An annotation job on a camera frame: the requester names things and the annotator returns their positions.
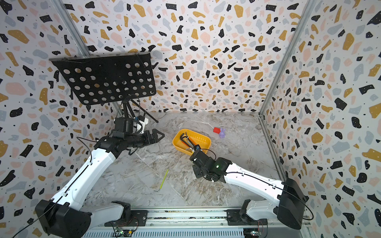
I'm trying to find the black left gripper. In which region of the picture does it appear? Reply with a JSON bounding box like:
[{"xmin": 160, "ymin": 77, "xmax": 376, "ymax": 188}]
[{"xmin": 125, "ymin": 128, "xmax": 165, "ymax": 149}]

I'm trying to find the long black hex key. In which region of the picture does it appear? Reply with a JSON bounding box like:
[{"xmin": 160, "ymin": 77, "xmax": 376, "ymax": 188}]
[{"xmin": 180, "ymin": 133, "xmax": 196, "ymax": 151}]

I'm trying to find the green hex key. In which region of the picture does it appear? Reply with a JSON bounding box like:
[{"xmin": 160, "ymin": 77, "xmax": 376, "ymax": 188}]
[{"xmin": 155, "ymin": 169, "xmax": 169, "ymax": 192}]

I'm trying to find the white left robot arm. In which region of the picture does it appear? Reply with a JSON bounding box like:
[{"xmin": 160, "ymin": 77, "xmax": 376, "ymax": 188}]
[{"xmin": 35, "ymin": 129, "xmax": 165, "ymax": 238}]

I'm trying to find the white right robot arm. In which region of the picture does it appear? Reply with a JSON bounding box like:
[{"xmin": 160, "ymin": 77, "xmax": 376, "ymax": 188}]
[{"xmin": 190, "ymin": 149, "xmax": 307, "ymax": 230}]

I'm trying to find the yellow plastic storage box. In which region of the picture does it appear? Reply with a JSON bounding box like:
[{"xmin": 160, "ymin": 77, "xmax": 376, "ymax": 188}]
[{"xmin": 172, "ymin": 129, "xmax": 211, "ymax": 156}]

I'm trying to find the red block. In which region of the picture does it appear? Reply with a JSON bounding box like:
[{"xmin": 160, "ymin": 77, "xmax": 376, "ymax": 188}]
[{"xmin": 213, "ymin": 127, "xmax": 221, "ymax": 134}]

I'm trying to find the black perforated music stand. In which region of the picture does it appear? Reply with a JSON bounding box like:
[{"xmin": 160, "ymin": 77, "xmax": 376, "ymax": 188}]
[{"xmin": 50, "ymin": 52, "xmax": 157, "ymax": 105}]

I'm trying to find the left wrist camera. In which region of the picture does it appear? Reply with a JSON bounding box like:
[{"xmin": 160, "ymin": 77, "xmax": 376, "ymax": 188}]
[{"xmin": 114, "ymin": 116, "xmax": 149, "ymax": 135}]

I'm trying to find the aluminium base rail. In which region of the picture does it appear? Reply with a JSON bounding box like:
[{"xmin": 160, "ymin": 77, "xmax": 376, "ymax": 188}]
[{"xmin": 84, "ymin": 207, "xmax": 314, "ymax": 238}]

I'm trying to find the aluminium corner post right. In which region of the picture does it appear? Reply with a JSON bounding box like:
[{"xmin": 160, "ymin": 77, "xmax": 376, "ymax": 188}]
[{"xmin": 259, "ymin": 0, "xmax": 317, "ymax": 180}]

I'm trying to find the aluminium corner post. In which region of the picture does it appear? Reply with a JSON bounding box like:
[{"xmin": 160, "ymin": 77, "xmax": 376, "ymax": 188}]
[
  {"xmin": 259, "ymin": 0, "xmax": 317, "ymax": 180},
  {"xmin": 50, "ymin": 1, "xmax": 123, "ymax": 107}
]

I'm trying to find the aluminium corner post left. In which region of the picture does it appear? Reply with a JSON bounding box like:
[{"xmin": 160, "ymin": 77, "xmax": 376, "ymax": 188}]
[{"xmin": 50, "ymin": 1, "xmax": 123, "ymax": 107}]

